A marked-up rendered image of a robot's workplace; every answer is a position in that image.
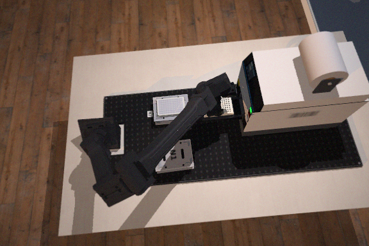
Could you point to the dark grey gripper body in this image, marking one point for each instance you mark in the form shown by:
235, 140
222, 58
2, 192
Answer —
214, 111

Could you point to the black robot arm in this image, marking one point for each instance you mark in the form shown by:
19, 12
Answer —
133, 173

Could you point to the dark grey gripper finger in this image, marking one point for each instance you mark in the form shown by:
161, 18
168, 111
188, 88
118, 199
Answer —
220, 112

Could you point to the white roll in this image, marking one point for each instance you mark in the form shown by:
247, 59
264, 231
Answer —
322, 58

